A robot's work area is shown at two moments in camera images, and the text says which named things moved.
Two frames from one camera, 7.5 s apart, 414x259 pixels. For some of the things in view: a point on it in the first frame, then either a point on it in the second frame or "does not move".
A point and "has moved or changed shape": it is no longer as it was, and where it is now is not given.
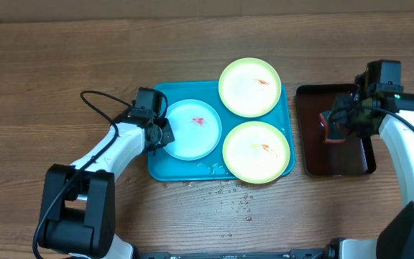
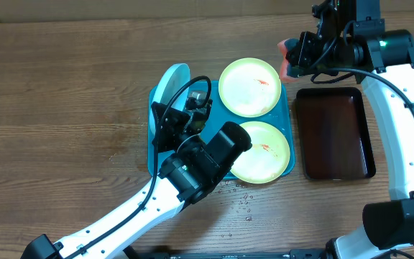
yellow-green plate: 249,87 does not move
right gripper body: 346,115 to 310,58
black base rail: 294,254 does not move
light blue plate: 197,128 has moved or changed shape
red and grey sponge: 333,132 to 289,72
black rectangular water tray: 355,156 does not move
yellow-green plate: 256,152 does not move
